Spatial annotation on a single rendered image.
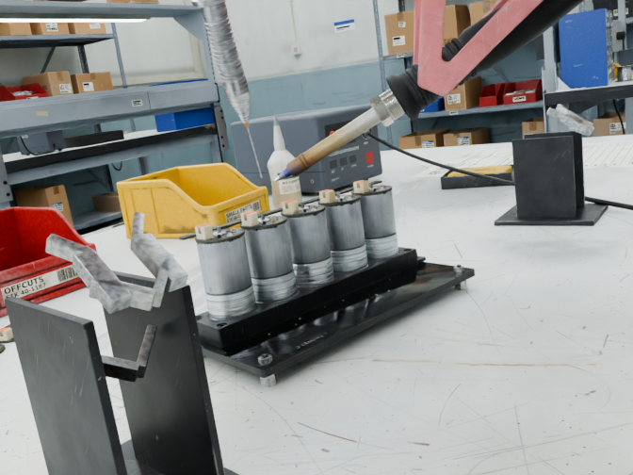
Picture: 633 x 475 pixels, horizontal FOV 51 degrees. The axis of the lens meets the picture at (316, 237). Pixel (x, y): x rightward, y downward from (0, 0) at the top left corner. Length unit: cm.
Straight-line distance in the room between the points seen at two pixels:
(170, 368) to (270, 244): 14
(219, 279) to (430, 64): 14
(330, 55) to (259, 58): 76
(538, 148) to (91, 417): 42
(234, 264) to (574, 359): 16
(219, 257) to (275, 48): 584
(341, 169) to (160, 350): 59
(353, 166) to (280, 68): 534
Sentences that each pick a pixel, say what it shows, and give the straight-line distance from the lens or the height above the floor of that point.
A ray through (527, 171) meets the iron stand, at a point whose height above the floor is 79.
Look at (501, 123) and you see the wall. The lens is 521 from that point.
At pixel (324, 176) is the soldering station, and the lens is 76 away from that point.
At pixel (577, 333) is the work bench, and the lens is 33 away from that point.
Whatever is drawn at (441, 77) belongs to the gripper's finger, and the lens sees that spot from 32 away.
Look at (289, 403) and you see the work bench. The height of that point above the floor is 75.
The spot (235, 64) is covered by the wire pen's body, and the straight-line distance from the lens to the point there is 30.
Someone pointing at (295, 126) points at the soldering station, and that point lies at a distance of 78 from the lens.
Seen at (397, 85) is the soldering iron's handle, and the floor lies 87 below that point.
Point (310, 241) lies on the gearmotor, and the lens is 36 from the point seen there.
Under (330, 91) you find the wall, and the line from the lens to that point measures 584.
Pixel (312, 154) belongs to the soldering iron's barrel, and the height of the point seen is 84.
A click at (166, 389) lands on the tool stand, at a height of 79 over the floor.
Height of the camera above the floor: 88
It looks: 13 degrees down
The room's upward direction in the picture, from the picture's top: 8 degrees counter-clockwise
